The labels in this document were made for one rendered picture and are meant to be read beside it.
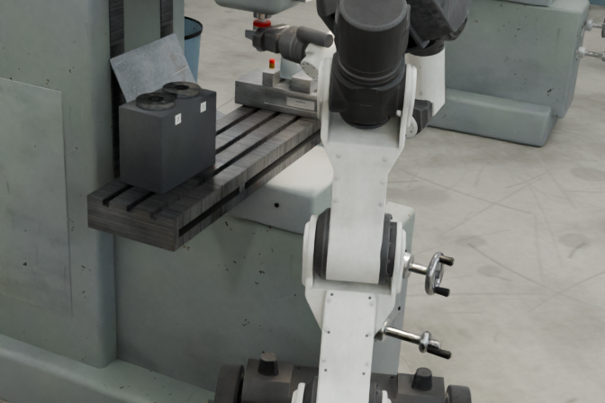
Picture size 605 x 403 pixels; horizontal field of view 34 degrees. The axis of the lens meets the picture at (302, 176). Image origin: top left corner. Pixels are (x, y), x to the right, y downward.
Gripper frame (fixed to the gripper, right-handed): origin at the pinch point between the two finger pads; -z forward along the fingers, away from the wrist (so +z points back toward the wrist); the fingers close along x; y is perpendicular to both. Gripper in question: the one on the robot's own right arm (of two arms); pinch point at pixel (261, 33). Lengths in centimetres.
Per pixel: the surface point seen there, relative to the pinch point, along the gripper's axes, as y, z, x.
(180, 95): 6.1, 11.9, 36.5
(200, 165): 23.8, 14.4, 32.7
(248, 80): 18.2, -14.8, -9.4
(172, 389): 103, -8, 24
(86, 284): 75, -33, 35
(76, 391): 108, -31, 42
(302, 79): 14.7, 1.7, -14.1
